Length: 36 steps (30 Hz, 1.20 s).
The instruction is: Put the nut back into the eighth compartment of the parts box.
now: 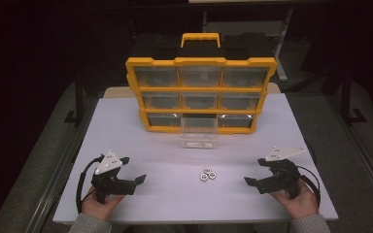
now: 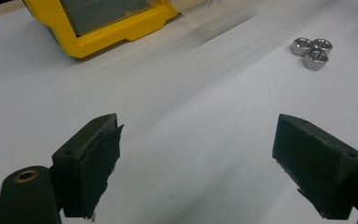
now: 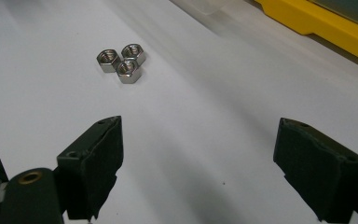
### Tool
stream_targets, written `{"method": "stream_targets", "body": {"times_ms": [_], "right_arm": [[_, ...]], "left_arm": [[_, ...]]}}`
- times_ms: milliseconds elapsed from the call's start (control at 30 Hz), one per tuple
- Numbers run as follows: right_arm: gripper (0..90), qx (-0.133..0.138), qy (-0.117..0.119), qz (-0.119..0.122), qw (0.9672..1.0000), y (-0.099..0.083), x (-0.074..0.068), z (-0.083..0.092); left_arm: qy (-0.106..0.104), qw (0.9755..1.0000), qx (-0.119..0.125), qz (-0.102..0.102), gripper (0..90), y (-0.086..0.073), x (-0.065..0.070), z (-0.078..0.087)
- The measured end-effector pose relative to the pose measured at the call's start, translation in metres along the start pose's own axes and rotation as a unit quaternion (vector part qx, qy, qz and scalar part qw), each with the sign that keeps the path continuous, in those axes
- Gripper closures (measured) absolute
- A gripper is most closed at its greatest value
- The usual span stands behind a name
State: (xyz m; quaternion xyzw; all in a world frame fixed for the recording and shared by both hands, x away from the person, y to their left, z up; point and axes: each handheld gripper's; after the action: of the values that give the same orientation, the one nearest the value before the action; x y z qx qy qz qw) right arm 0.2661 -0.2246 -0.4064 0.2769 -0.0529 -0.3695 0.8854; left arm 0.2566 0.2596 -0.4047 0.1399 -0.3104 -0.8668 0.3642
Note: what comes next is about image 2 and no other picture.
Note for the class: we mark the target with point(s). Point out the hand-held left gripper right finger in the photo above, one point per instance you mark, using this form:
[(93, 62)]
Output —
[(317, 168)]

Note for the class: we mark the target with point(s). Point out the steel hex nut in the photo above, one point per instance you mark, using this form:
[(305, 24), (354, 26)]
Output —
[(314, 60), (300, 46), (323, 45)]

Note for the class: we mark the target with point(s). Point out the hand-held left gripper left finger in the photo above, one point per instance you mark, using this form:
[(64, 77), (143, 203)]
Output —
[(84, 168)]

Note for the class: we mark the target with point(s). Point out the clear plastic drawer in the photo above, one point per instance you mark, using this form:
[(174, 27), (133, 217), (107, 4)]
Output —
[(99, 14), (217, 14)]

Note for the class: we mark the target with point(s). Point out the yellow storage cabinet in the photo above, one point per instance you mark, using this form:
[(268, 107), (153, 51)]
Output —
[(105, 37)]

